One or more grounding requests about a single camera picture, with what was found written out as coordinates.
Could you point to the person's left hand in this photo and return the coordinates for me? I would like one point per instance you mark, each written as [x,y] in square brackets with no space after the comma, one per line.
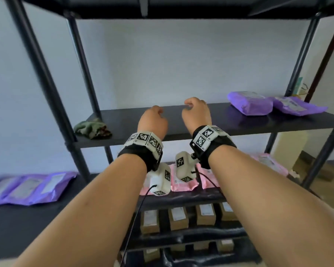
[153,122]

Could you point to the person's right hand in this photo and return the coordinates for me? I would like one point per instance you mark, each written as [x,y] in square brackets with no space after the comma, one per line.
[197,113]

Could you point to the dark metal shelf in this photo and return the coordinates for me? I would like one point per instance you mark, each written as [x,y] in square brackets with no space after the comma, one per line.
[122,119]

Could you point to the green and pink cleaning cloth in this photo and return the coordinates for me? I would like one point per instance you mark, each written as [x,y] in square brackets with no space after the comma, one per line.
[93,129]

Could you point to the group of brown cardboard boxes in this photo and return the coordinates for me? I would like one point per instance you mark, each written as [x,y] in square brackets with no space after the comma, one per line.
[178,218]

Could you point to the person's left forearm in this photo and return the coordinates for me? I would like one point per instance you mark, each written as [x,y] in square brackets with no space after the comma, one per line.
[80,219]

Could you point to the person's right forearm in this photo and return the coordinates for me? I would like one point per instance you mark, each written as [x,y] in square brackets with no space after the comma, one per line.
[267,205]

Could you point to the black marker wristband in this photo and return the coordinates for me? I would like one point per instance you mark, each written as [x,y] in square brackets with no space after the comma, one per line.
[139,155]
[220,144]

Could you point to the white marker cube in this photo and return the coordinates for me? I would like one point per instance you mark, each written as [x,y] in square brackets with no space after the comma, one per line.
[183,168]

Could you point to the colourful printed box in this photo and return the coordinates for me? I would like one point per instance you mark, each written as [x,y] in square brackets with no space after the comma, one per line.
[298,86]

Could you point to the small wooden table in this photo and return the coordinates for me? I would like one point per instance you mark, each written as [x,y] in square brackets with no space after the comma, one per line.
[304,95]

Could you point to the black low table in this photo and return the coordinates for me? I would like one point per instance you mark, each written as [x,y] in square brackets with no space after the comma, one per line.
[30,225]

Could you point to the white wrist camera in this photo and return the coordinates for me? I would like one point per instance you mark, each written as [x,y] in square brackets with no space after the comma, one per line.
[160,180]

